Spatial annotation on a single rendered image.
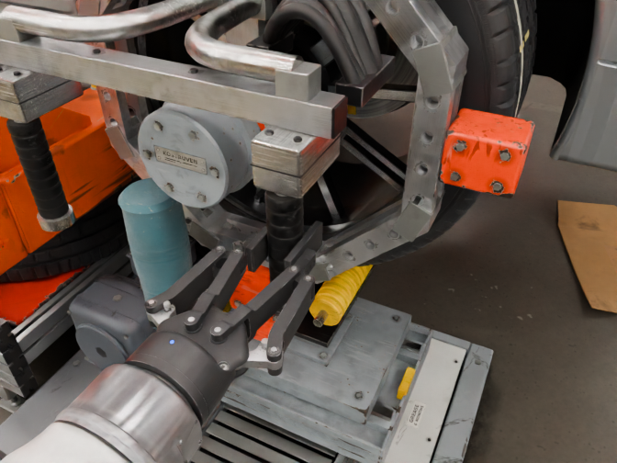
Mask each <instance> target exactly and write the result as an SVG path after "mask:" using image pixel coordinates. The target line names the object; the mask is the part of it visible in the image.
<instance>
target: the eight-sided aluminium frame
mask: <svg viewBox="0 0 617 463"><path fill-rule="evenodd" d="M132 1H133V0H77V1H76V8H77V12H78V16H96V15H107V14H115V13H119V12H125V11H129V6H130V4H131V2H132ZM364 1H365V2H366V4H367V5H368V6H369V8H370V9H371V11H372V12H373V13H374V15H375V16H376V18H377V19H378V20H379V22H380V23H381V24H382V26H383V27H384V28H385V30H386V31H387V33H388V34H389V35H390V37H391V38H392V39H393V40H394V41H395V42H396V44H397V45H398V47H399V48H400V49H401V51H402V52H403V54H404V55H405V56H406V58H407V59H408V60H409V62H410V63H411V65H412V66H413V67H414V69H415V70H416V71H417V73H418V75H419V76H418V83H417V91H416V97H415V105H414V112H413V120H412V127H411V134H410V142H409V155H408V162H407V170H406V177H405V185H404V192H403V199H401V200H399V201H397V202H395V203H393V204H392V205H390V206H388V207H386V208H384V209H382V210H380V211H378V212H377V213H375V214H374V215H372V216H370V217H368V218H366V219H365V220H362V221H360V222H358V223H356V224H355V225H354V226H352V227H350V228H348V229H346V230H345V231H342V232H340V233H338V234H337V235H335V236H333V237H331V238H330V239H328V240H327V241H322V246H321V247H320V249H319V250H318V251H317V252H316V264H315V266H314V267H313V268H312V270H311V271H310V272H309V275H312V276H314V277H315V283H316V284H319V283H321V282H323V281H330V280H331V279H332V278H333V277H335V276H337V275H339V274H340V273H343V272H345V271H347V270H349V269H351V268H353V267H355V266H357V265H360V264H362V263H364V262H366V261H368V260H370V259H372V258H374V257H376V256H379V255H381V254H383V253H385V252H387V251H389V250H391V249H394V248H396V247H398V246H400V245H402V244H403V243H406V242H408V241H410V242H413V241H414V240H415V238H417V237H419V236H421V235H423V234H424V233H426V232H428V231H429V229H430V228H431V226H432V224H433V222H434V220H435V218H436V216H437V214H438V212H439V210H440V208H441V204H442V199H443V195H444V193H445V190H443V189H444V183H441V182H440V181H439V180H438V176H439V172H440V166H441V160H442V155H443V145H444V139H445V133H446V132H447V131H448V129H449V127H450V126H451V124H452V122H453V121H454V119H455V117H456V115H457V112H458V108H459V102H460V96H461V92H462V86H463V82H464V76H465V75H466V73H467V70H466V61H467V56H468V51H469V49H468V47H467V45H466V43H465V42H464V41H463V39H462V38H461V36H460V35H459V34H458V30H457V26H453V25H452V23H451V22H450V21H449V19H448V18H447V16H446V15H445V14H444V12H443V11H442V9H441V8H440V7H439V6H438V5H437V3H436V2H435V0H364ZM85 45H90V46H95V47H100V48H105V49H110V50H114V51H123V52H127V53H132V54H137V52H136V47H135V42H134V38H130V39H126V40H117V41H110V42H86V43H85ZM96 89H97V93H98V96H99V101H100V105H101V108H102V112H103V116H104V120H105V123H106V127H107V128H106V129H105V132H106V133H107V136H108V138H109V141H110V144H111V146H112V147H113V148H114V149H115V150H116V151H117V153H118V156H119V158H120V159H121V160H123V159H124V160H125V161H126V163H127V164H128V165H129V166H130V167H131V168H132V169H133V170H134V172H135V173H136V174H137V175H138V176H139V177H140V178H141V179H146V178H151V176H150V175H149V173H148V171H147V170H146V168H145V166H144V164H143V161H142V159H141V157H140V149H139V142H138V137H139V130H140V125H141V123H142V121H143V120H144V119H145V118H146V117H147V116H148V115H149V113H148V109H147V104H146V99H145V96H138V95H133V94H130V93H126V92H121V91H118V90H113V89H109V88H105V87H101V86H96ZM182 206H183V210H184V214H185V221H186V226H187V230H188V231H189V233H188V234H189V235H190V236H192V237H193V238H195V239H196V240H197V241H198V242H199V243H200V244H201V245H202V246H205V247H207V248H209V249H210V250H212V249H214V248H215V247H217V246H223V247H224V248H225V251H232V244H233V243H234V242H237V241H240V242H243V243H244V242H245V241H246V240H247V238H248V237H249V236H250V235H251V234H253V233H255V232H257V233H259V232H260V231H261V230H262V229H263V227H264V226H265V225H266V223H263V222H260V221H257V220H251V219H248V218H245V217H242V216H239V215H236V214H232V213H229V212H227V211H226V210H225V209H224V208H223V207H221V205H220V204H217V205H215V206H213V207H211V208H206V209H198V208H193V207H189V206H187V205H184V204H182Z"/></svg>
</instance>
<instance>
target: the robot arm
mask: <svg viewBox="0 0 617 463"><path fill-rule="evenodd" d="M321 246H322V222H320V221H315V222H314V223H313V224H312V226H311V227H310V228H309V229H308V231H307V232H306V233H305V234H304V236H303V237H302V239H301V240H300V241H299V242H298V243H297V244H296V246H295V247H294V248H293V249H292V250H291V252H290V253H289V254H288V255H287V257H286V258H285V259H284V272H282V273H281V274H280V275H279V276H278V277H277V278H276V279H274V280H273V281H272V282H271V283H270V284H269V285H268V286H266V287H265V288H264V289H263V290H262V291H261V292H259V293H258V294H257V295H256V296H255V297H254V298H253V299H252V300H250V301H249V302H248V303H247V304H245V305H244V304H241V305H240V306H239V307H238V308H236V309H235V310H234V311H233V312H225V311H224V309H225V307H226V305H227V304H228V302H229V300H230V298H231V296H232V294H233V292H234V291H235V289H236V287H237V286H238V284H239V283H240V281H241V278H242V277H243V275H244V273H245V271H246V266H248V271H250V272H255V271H256V270H257V269H258V268H259V266H260V265H261V264H262V263H263V261H264V260H265V259H266V258H267V256H268V240H267V227H266V225H265V226H264V227H263V229H262V230H261V231H260V232H259V233H257V232H255V233H253V234H251V235H250V236H249V237H248V238H247V240H246V241H245V242H244V243H243V242H240V241H237V242H234V243H233V244H232V251H225V248H224V247H223V246H217V247H215V248H214V249H212V250H211V251H210V252H209V253H208V254H207V255H206V256H204V257H203V258H202V259H201V260H200V261H199V262H198V263H197V264H195V265H194V266H193V267H192V268H191V269H190V270H189V271H187V272H186V273H185V274H184V275H183V276H182V277H181V278H179V279H178V280H177V281H176V282H175V283H174V284H173V285H172V286H170V287H169V288H168V289H167V290H166V291H164V292H163V293H161V294H159V295H157V296H155V297H153V298H151V299H148V300H147V301H146V302H145V304H144V305H145V309H146V312H147V316H148V320H149V324H150V326H151V327H154V328H156V327H157V331H156V332H155V333H152V334H151V335H150V336H149V337H148V338H147V339H146V340H145V341H144V342H143V343H142V344H141V345H140V346H139V347H138V348H137V349H136V350H135V351H134V353H133V354H132V355H131V356H130V357H129V358H128V359H127V360H126V361H125V362H124V363H123V364H114V365H111V366H109V367H106V368H105V369H104V370H103V371H102V372H101V373H100V374H99V375H98V376H97V377H96V378H95V379H94V380H93V381H92V382H91V383H90V385H89V386H88V387H87V388H86V389H85V390H84V391H83V392H82V393H81V394H80V395H79V396H78V397H77V398H76V399H75V400H74V401H73V402H72V403H71V404H70V405H69V406H68V407H67V408H65V409H64V410H62V411H61V412H60V413H59V414H58V415H57V417H56V419H55V421H54V422H53V423H52V424H50V425H49V426H48V427H47V428H46V429H45V430H44V431H43V432H42V433H41V434H39V435H38V436H36V437H35V438H34V439H32V440H31V441H30V442H28V443H27V444H25V445H23V446H22V447H20V448H19V449H17V450H15V451H13V452H12V453H10V454H9V455H7V456H6V457H5V458H3V459H2V460H1V461H0V463H188V462H189V460H190V459H191V458H192V456H193V455H194V454H195V453H196V451H197V450H198V448H199V447H200V445H201V442H202V430H201V427H202V425H203V424H204V423H205V421H206V420H207V418H208V417H209V415H210V414H211V413H212V412H213V411H214V409H215V408H216V407H217V405H218V404H219V402H220V401H221V399H222V398H223V396H224V395H225V393H226V391H227V390H228V388H229V386H230V384H231V382H232V381H233V380H234V379H236V378H237V377H239V376H241V375H243V374H244V373H245V372H246V371H247V370H248V369H249V368H267V371H268V373H269V374H270V375H271V376H278V375H280V374H281V373H282V370H283V361H284V353H285V351H286V349H287V348H288V346H289V344H290V342H291V340H292V339H293V337H294V335H295V333H296V332H297V329H298V327H299V325H300V324H301V323H302V321H303V319H304V317H305V316H306V314H307V312H308V310H309V308H310V306H311V304H312V302H313V301H314V299H315V277H314V276H312V275H309V272H310V271H311V270H312V268H313V267H314V266H315V264H316V252H317V251H318V250H319V249H320V247H321ZM206 289H208V291H207V292H204V291H205V290H206ZM201 294H202V295H201ZM200 295H201V296H200ZM199 296H200V298H199V299H198V301H197V302H196V305H195V306H194V308H193V309H192V310H190V311H186V312H183V311H184V310H186V309H187V308H188V307H189V306H190V305H191V304H192V303H193V302H194V301H195V300H196V299H197V298H198V297H199ZM285 304H286V305H285ZM284 305H285V307H284V308H283V309H282V311H281V313H280V314H279V316H278V317H277V319H276V321H275V323H274V325H273V326H272V328H271V330H270V333H269V334H268V339H267V338H264V339H262V341H261V342H260V343H259V345H258V347H257V348H256V349H255V350H253V351H249V346H248V343H249V342H250V341H251V340H252V339H253V337H254V336H255V335H256V332H257V330H258V329H259V328H260V327H261V326H263V325H264V324H265V323H266V322H267V321H268V320H269V319H270V318H271V317H272V316H273V315H274V314H275V313H276V312H277V311H278V310H280V309H281V308H282V307H283V306H284ZM182 312H183V313H182Z"/></svg>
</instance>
